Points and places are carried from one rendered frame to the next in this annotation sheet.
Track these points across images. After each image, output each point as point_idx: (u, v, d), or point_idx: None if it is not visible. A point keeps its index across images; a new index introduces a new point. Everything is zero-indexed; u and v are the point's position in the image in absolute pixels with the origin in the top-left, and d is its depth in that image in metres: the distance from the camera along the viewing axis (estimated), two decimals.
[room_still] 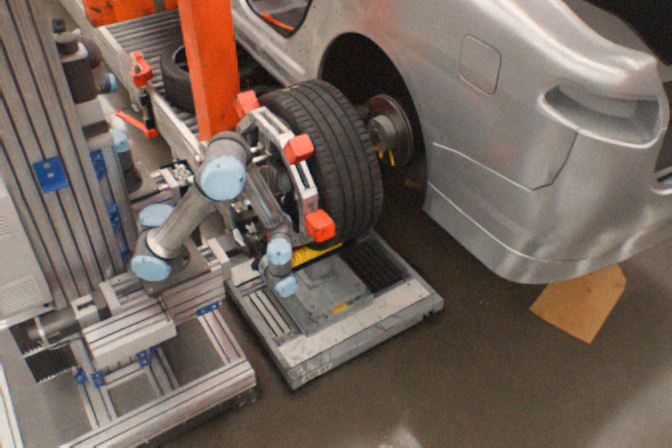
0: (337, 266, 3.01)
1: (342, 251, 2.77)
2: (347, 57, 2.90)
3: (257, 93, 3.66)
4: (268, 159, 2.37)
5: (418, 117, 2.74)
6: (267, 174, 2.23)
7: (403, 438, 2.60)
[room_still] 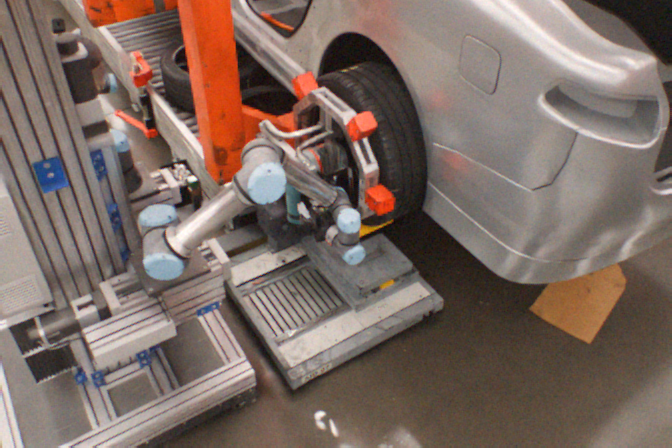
0: (383, 245, 3.12)
1: (391, 228, 2.88)
2: (347, 57, 2.90)
3: (257, 93, 3.66)
4: (329, 137, 2.48)
5: None
6: (331, 150, 2.34)
7: (403, 438, 2.60)
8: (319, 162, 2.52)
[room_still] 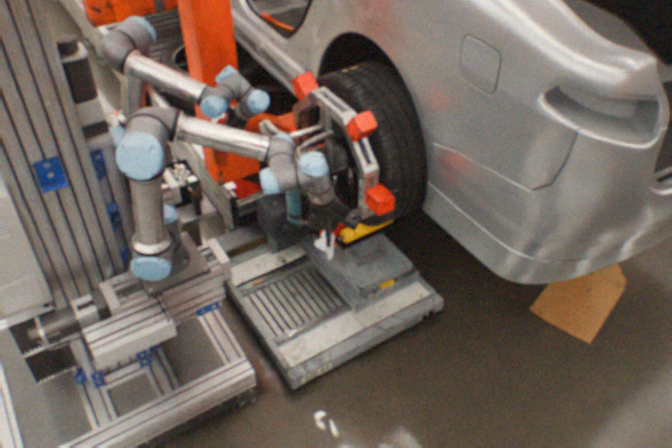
0: (383, 245, 3.12)
1: (391, 228, 2.88)
2: (347, 57, 2.90)
3: None
4: (329, 137, 2.48)
5: None
6: (331, 150, 2.34)
7: (403, 438, 2.60)
8: None
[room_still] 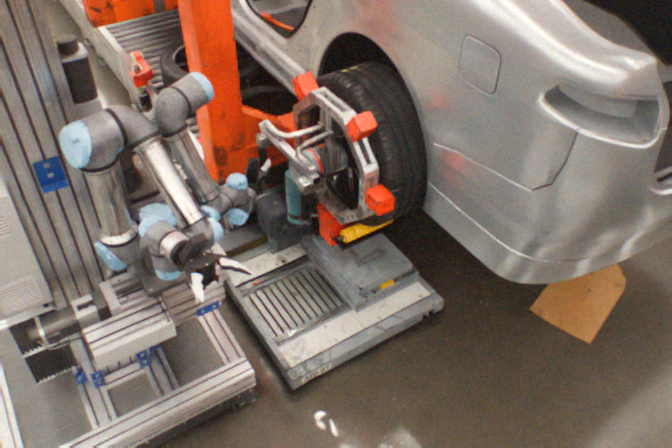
0: (383, 245, 3.12)
1: (391, 228, 2.88)
2: (347, 57, 2.90)
3: (257, 93, 3.66)
4: (329, 137, 2.48)
5: None
6: (331, 150, 2.34)
7: (403, 438, 2.60)
8: (319, 162, 2.52)
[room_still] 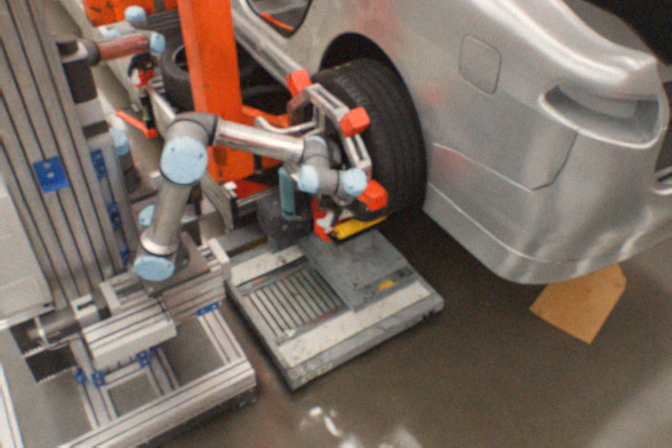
0: (377, 241, 3.14)
1: (385, 224, 2.90)
2: (347, 57, 2.90)
3: (257, 93, 3.66)
4: (322, 133, 2.50)
5: None
6: None
7: (403, 438, 2.60)
8: None
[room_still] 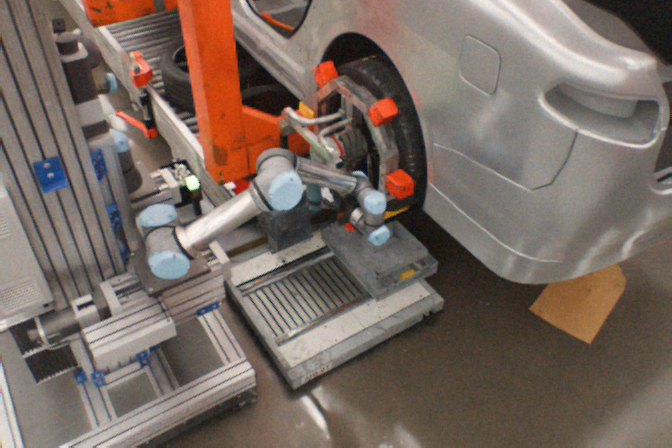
0: (398, 231, 3.19)
1: (408, 214, 2.95)
2: (347, 57, 2.90)
3: (257, 93, 3.66)
4: (350, 123, 2.55)
5: None
6: (353, 135, 2.41)
7: (403, 438, 2.60)
8: (340, 148, 2.59)
